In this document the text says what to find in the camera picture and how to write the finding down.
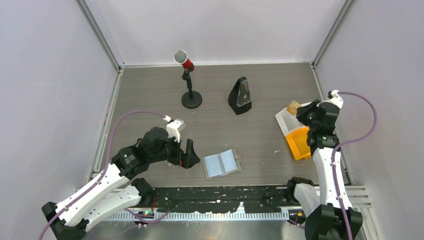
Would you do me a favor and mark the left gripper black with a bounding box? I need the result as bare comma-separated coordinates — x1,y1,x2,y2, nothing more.
149,132,200,169

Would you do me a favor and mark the gold credit card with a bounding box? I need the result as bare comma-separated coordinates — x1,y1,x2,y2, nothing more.
286,100,302,116

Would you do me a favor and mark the grey card holder wallet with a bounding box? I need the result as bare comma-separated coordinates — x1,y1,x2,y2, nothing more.
201,148,242,179

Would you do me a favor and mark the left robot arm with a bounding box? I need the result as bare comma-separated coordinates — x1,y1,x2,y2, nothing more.
41,127,200,240

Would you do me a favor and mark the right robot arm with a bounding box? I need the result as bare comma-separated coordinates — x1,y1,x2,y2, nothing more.
285,99,363,240

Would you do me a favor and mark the white plastic bin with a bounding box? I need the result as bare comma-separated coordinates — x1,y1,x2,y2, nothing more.
275,107,306,137

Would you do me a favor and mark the yellow plastic bin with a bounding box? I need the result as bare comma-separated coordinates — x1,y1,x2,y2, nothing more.
285,127,312,161

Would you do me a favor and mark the red microphone on stand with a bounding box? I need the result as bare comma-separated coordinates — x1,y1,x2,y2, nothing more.
174,50,203,109

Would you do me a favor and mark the black metronome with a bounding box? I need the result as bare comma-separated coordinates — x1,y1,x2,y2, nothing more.
227,76,252,115

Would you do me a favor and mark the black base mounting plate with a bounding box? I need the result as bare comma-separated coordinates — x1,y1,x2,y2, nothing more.
137,185,306,224

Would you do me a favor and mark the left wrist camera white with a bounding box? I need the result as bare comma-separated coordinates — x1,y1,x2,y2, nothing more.
163,115,186,143

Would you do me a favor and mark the aluminium rail frame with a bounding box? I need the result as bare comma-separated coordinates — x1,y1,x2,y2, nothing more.
69,185,372,223

